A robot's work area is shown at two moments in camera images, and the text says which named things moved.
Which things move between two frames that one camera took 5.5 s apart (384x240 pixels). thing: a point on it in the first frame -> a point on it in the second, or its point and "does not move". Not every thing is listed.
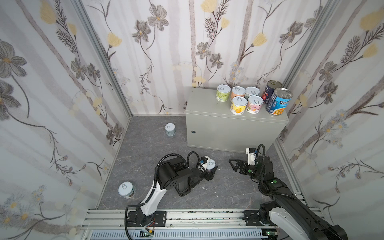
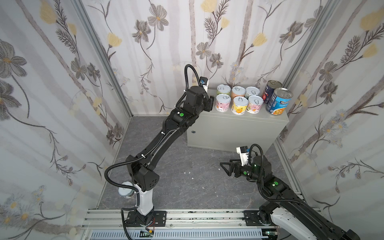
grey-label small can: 251,91 does not move
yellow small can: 238,105 does not move
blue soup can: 279,101 does not move
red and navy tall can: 271,85 does not move
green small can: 223,92 does not move
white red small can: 254,104 does not move
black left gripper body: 205,173 -> 210,103
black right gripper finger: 239,165 -> 231,167
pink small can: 211,164 -> 222,102
